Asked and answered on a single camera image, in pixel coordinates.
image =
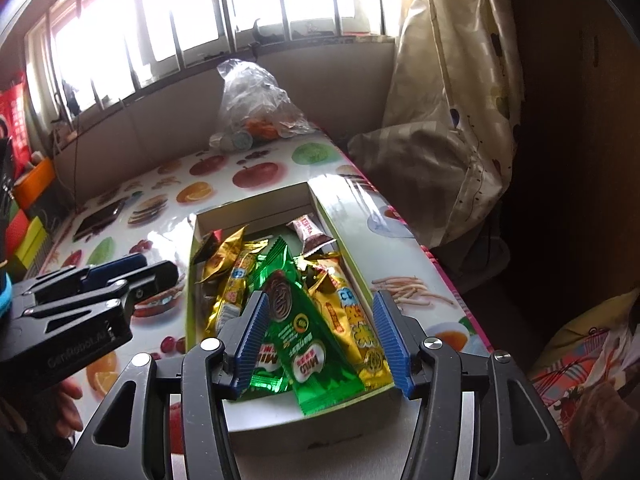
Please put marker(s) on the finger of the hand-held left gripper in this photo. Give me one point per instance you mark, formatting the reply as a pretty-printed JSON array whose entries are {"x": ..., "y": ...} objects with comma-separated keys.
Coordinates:
[
  {"x": 155, "y": 277},
  {"x": 115, "y": 266}
]

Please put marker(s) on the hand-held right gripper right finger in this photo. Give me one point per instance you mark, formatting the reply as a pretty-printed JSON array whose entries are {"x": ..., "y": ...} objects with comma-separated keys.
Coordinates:
[{"x": 392, "y": 345}]

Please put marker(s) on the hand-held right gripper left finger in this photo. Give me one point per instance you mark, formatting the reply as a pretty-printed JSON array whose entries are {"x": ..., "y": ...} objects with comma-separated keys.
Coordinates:
[{"x": 255, "y": 340}]

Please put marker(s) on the green chocolate wafer packet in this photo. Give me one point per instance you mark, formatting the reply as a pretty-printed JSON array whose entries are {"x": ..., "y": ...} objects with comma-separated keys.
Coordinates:
[
  {"x": 310, "y": 355},
  {"x": 267, "y": 360}
]

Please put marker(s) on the wide gold snack packet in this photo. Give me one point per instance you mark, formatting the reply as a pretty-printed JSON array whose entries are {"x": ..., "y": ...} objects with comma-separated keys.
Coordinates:
[{"x": 350, "y": 320}]

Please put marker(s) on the long gold snack packet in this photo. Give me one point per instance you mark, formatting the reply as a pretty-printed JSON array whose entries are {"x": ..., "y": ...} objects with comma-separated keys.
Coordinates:
[{"x": 235, "y": 290}]

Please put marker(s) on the green cardboard box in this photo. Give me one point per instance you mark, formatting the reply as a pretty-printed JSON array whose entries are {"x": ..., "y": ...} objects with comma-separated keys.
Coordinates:
[{"x": 250, "y": 215}]

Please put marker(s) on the red and white snack packet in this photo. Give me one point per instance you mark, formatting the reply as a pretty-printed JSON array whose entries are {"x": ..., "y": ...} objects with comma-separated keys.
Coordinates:
[{"x": 310, "y": 232}]

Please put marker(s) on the person's left hand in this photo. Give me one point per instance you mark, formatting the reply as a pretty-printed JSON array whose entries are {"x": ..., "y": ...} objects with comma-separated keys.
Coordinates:
[{"x": 69, "y": 407}]

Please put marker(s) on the black phone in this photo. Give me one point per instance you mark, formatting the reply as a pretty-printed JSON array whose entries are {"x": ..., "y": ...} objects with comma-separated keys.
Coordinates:
[{"x": 97, "y": 221}]

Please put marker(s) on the yellow-green box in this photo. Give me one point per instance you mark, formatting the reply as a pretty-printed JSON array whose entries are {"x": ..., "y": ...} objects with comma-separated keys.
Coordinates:
[{"x": 32, "y": 240}]

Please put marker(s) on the food print tablecloth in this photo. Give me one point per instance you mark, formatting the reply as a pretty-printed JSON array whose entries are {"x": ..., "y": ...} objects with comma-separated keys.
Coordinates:
[{"x": 400, "y": 250}]

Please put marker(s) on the orange box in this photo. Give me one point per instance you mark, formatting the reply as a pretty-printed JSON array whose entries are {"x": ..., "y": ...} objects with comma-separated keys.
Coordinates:
[{"x": 32, "y": 182}]

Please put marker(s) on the red poster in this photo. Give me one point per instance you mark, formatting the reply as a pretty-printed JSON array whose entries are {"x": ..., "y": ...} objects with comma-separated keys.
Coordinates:
[{"x": 12, "y": 120}]

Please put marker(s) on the yellow pillow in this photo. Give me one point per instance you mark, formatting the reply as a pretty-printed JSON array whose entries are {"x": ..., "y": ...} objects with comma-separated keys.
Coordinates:
[{"x": 590, "y": 320}]

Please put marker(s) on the colourful plaid blanket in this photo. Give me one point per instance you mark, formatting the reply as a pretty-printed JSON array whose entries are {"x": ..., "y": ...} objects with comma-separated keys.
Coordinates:
[{"x": 590, "y": 410}]

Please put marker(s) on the clear plastic bag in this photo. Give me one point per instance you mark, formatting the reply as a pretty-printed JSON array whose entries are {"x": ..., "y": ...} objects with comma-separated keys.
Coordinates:
[{"x": 255, "y": 95}]

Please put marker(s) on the cream patterned curtain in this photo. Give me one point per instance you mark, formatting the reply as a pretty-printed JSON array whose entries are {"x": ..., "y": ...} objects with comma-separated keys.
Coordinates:
[{"x": 450, "y": 85}]

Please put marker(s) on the metal window grille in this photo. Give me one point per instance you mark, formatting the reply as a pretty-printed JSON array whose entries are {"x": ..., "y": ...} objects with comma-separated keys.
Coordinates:
[{"x": 200, "y": 10}]

